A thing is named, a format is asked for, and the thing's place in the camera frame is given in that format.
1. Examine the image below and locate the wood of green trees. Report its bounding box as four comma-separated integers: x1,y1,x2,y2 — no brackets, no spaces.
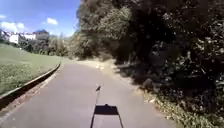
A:
68,0,224,118

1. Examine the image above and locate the grass slope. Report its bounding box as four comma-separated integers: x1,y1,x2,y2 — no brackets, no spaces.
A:
0,43,63,96

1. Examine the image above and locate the pale concrete kerb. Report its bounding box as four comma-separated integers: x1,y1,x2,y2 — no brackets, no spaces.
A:
0,62,63,111

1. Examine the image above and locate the white building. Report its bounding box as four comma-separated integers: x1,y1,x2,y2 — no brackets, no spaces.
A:
0,30,38,45

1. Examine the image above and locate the grey asphalt path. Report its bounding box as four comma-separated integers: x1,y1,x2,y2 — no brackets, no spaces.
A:
0,61,178,128

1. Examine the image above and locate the row of trees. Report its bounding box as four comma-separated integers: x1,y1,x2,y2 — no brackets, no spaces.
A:
0,29,69,57

